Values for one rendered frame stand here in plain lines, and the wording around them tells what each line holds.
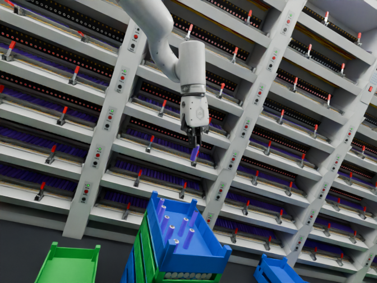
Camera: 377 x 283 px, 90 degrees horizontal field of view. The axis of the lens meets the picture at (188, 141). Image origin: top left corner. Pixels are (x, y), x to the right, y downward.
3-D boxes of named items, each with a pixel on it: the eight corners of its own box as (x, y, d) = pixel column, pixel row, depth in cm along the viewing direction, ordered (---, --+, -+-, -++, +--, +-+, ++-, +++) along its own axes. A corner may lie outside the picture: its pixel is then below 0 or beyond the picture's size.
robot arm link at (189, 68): (174, 87, 64) (191, 83, 57) (171, 45, 62) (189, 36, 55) (193, 88, 69) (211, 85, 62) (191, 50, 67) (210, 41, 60)
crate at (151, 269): (213, 296, 57) (223, 273, 56) (148, 298, 49) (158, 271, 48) (183, 231, 84) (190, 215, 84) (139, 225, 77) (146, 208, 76)
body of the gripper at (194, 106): (190, 90, 57) (192, 127, 59) (211, 92, 64) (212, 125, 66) (174, 93, 62) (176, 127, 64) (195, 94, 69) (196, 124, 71)
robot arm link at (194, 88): (192, 83, 57) (192, 94, 57) (211, 85, 63) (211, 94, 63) (174, 86, 62) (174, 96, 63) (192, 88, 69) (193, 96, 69)
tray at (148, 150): (215, 181, 111) (226, 163, 105) (110, 150, 97) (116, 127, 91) (209, 161, 129) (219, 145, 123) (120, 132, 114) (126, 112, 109)
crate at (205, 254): (223, 273, 56) (233, 250, 55) (158, 271, 48) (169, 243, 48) (190, 215, 84) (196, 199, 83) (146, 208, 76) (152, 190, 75)
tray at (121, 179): (203, 211, 113) (213, 195, 107) (99, 185, 99) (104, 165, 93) (199, 187, 131) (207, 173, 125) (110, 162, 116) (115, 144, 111)
